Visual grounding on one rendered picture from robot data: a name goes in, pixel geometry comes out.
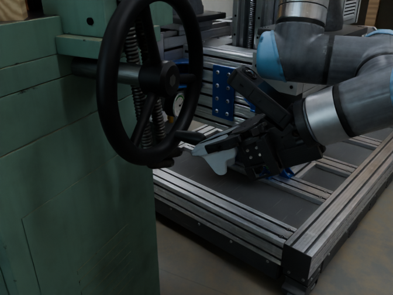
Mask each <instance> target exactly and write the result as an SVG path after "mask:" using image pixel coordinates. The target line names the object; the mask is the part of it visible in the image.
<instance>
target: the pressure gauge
mask: <svg viewBox="0 0 393 295"><path fill-rule="evenodd" d="M184 97H185V95H184V94H183V93H178V92H176V93H175V94H174V95H173V96H172V97H171V98H167V99H165V101H164V111H165V113H166V115H167V119H168V120H169V123H173V122H174V117H176V118H178V115H179V113H180V110H181V107H182V104H183V100H184ZM181 103H182V104H181ZM179 105H181V106H180V107H179Z"/></svg>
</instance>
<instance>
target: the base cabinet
mask: <svg viewBox="0 0 393 295"><path fill-rule="evenodd" d="M132 96H133V94H130V95H128V96H127V97H124V98H122V99H120V100H118V107H119V113H120V118H121V121H122V124H123V127H124V129H125V132H126V134H127V136H128V137H129V139H130V138H131V136H132V133H133V131H134V129H135V126H136V124H137V120H136V114H135V112H136V111H135V107H134V101H133V97H132ZM0 295H160V280H159V270H158V251H157V232H156V213H155V203H154V184H153V169H150V168H148V167H147V166H139V165H135V164H132V163H129V162H127V161H126V160H124V159H123V158H121V157H120V156H119V155H118V154H117V153H116V152H115V151H114V149H113V148H112V146H111V145H110V143H109V142H108V140H107V138H106V136H105V134H104V131H103V129H102V125H101V122H100V119H99V114H98V111H95V112H93V113H91V114H89V115H87V116H85V117H82V118H80V119H78V120H76V121H74V122H72V123H70V124H68V125H66V126H64V127H62V128H60V129H57V130H55V131H53V132H51V133H49V134H47V135H45V136H42V137H41V138H38V139H36V140H34V141H33V142H30V143H28V144H26V145H24V146H22V147H20V148H17V149H15V150H13V151H11V152H9V153H7V154H5V155H3V156H1V157H0Z"/></svg>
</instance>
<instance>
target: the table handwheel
mask: <svg viewBox="0 0 393 295"><path fill-rule="evenodd" d="M157 1H162V2H165V3H167V4H169V5H170V6H171V7H173V9H174V10H175V11H176V13H177V14H178V16H179V18H180V20H181V22H182V25H183V27H184V30H185V34H186V38H187V45H188V57H189V68H188V74H180V72H179V69H178V67H177V65H176V64H175V63H174V62H173V61H168V60H161V57H160V53H159V49H158V45H157V40H156V36H155V32H154V26H153V20H152V17H151V10H150V4H151V3H153V2H157ZM139 14H140V18H141V22H142V26H143V30H144V35H145V38H146V44H147V49H148V53H149V59H147V60H146V61H145V62H144V63H143V64H142V65H141V64H133V63H124V62H120V57H121V54H122V49H123V46H124V43H125V40H126V37H127V34H128V33H129V30H130V28H131V26H132V24H133V22H134V21H135V19H136V18H137V16H138V15H139ZM203 66H204V54H203V45H202V36H201V30H200V27H199V23H198V20H197V16H196V14H195V11H194V9H193V7H192V5H191V3H190V2H189V0H122V1H121V2H120V4H119V5H118V6H117V8H116V9H115V11H114V13H113V15H112V16H111V18H110V20H109V23H108V25H107V27H106V30H105V33H104V36H103V39H102V42H101V46H100V50H99V55H98V59H91V58H86V57H77V56H76V57H74V58H73V60H72V62H71V71H72V73H73V74H74V75H75V76H78V77H85V78H91V79H96V103H97V108H98V114H99V119H100V122H101V125H102V129H103V131H104V134H105V136H106V138H107V140H108V142H109V143H110V145H111V146H112V148H113V149H114V151H115V152H116V153H117V154H118V155H119V156H120V157H121V158H123V159H124V160H126V161H127V162H129V163H132V164H135V165H139V166H148V165H151V164H155V163H158V162H160V161H162V160H163V159H165V158H166V157H167V156H169V155H170V154H171V153H172V152H173V151H174V150H175V148H176V147H177V146H178V145H179V144H180V142H181V141H180V140H178V139H175V138H174V134H175V132H176V130H179V131H187V130H188V128H189V126H190V124H191V122H192V119H193V117H194V114H195V111H196V108H197V105H198V100H199V95H200V92H201V85H202V76H203ZM118 83H121V84H127V85H134V86H138V87H140V89H141V91H142V92H143V94H145V95H147V97H146V99H145V102H144V105H143V108H142V111H141V113H140V116H139V119H138V121H137V124H136V126H135V129H134V131H133V133H132V136H131V138H130V139H129V137H128V136H127V134H126V132H125V129H124V127H123V124H122V121H121V118H120V113H119V107H118ZM180 83H187V89H186V92H185V97H184V101H183V104H182V107H181V110H180V113H179V115H178V118H177V120H176V122H175V124H174V126H173V127H172V129H171V130H170V132H169V133H168V135H167V136H166V137H165V138H164V139H163V140H162V141H161V142H160V143H159V144H158V145H155V146H154V147H151V148H149V149H142V148H140V147H139V145H140V142H141V140H142V137H143V134H144V131H145V128H146V126H147V123H148V121H149V118H150V115H151V113H152V111H153V108H154V106H155V104H156V101H157V99H158V97H160V98H166V99H167V98H171V97H172V96H173V95H174V94H175V93H176V91H177V90H178V87H179V84H180Z"/></svg>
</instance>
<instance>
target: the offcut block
mask: <svg viewBox="0 0 393 295"><path fill-rule="evenodd" d="M27 17H28V15H27V10H26V4H25V0H0V21H12V20H25V19H26V18H27Z"/></svg>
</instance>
